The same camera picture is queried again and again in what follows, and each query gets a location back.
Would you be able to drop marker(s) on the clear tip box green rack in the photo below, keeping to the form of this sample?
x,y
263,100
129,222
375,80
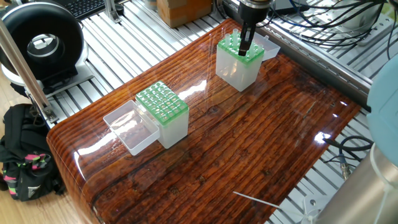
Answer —
x,y
174,127

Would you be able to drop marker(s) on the aluminium bracket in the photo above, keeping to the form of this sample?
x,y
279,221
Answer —
x,y
114,11

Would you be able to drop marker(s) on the glossy brown wooden board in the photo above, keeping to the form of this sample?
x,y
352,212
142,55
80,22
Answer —
x,y
249,143

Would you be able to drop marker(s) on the white plastic device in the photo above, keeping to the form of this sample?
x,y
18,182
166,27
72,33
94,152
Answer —
x,y
348,15

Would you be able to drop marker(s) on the aluminium frame post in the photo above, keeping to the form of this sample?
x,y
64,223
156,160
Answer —
x,y
25,71

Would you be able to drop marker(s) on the clear tip box with tips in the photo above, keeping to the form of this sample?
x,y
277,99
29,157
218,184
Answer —
x,y
236,74

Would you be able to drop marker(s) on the brown cardboard box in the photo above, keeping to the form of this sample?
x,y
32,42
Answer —
x,y
183,12

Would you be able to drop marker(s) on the black backpack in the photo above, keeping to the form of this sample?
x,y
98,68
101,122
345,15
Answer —
x,y
25,143

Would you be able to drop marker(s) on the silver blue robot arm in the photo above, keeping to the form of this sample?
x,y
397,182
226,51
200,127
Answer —
x,y
385,124

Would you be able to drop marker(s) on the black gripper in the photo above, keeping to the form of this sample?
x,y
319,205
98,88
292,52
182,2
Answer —
x,y
254,14

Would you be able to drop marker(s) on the black round device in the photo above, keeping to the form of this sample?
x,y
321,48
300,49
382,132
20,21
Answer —
x,y
62,37

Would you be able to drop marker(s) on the black keyboard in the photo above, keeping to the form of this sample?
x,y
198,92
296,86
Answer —
x,y
84,7

